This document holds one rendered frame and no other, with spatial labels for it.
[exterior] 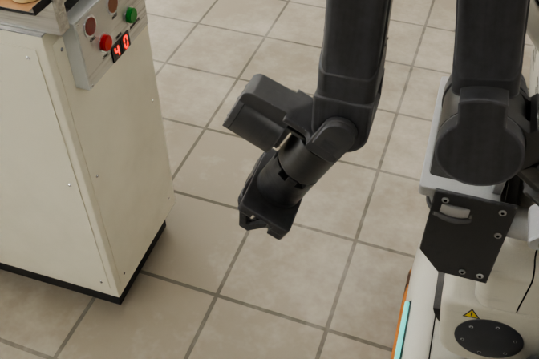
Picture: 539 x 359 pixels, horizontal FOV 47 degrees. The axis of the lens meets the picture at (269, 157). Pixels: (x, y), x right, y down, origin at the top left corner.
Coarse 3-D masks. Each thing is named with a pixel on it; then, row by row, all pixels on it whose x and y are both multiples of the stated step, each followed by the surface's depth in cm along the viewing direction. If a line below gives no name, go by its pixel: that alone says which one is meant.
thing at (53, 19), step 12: (60, 0) 96; (0, 12) 100; (12, 12) 99; (48, 12) 97; (60, 12) 98; (12, 24) 101; (24, 24) 100; (36, 24) 99; (48, 24) 98; (60, 24) 98
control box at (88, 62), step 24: (96, 0) 108; (120, 0) 115; (144, 0) 124; (72, 24) 102; (96, 24) 108; (120, 24) 117; (144, 24) 126; (72, 48) 106; (96, 48) 110; (120, 48) 118; (72, 72) 110; (96, 72) 112
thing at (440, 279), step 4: (440, 272) 110; (440, 276) 109; (440, 280) 108; (436, 284) 108; (440, 284) 108; (436, 288) 107; (440, 288) 107; (436, 292) 107; (440, 292) 107; (436, 296) 106; (440, 296) 106; (436, 300) 106; (440, 300) 106; (436, 304) 105; (440, 304) 105; (436, 308) 104; (436, 312) 105; (436, 316) 106; (532, 356) 93; (536, 356) 93
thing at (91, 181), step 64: (0, 64) 107; (64, 64) 107; (128, 64) 130; (0, 128) 120; (64, 128) 114; (128, 128) 136; (0, 192) 136; (64, 192) 128; (128, 192) 143; (0, 256) 157; (64, 256) 146; (128, 256) 151
